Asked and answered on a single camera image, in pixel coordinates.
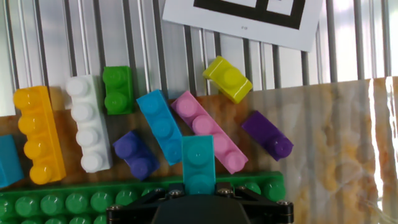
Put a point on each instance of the pink long block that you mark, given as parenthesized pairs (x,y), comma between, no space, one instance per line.
(202,124)

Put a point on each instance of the white four-stud long block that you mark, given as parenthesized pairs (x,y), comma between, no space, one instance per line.
(88,124)

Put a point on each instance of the dark purple sloped block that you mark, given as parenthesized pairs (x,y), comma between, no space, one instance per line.
(267,137)

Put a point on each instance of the printed marker tag paper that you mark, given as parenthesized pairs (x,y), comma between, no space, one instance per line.
(248,29)

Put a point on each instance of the orange-yellow four-stud long block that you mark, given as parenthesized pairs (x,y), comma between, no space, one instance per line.
(38,137)

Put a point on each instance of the green studded baseplate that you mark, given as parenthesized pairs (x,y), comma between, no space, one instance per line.
(62,202)

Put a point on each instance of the lemon yellow small block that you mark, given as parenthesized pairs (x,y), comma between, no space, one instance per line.
(228,79)

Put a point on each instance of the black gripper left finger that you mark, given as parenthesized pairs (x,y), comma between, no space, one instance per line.
(136,208)

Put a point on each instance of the indigo two-stud block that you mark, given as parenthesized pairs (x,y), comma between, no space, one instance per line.
(136,155)

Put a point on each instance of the blue square four-stud block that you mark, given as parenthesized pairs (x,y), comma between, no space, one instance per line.
(9,161)

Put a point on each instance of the marble pattern mat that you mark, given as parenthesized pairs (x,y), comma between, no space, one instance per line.
(335,140)

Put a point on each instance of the green two-stud block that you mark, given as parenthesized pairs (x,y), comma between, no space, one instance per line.
(118,90)

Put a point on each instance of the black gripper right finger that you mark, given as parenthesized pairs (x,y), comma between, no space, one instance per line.
(267,208)

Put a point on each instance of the teal long block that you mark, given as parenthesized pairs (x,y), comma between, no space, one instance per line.
(199,158)

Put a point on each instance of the sky blue three-stud block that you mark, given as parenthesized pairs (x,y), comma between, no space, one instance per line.
(160,127)

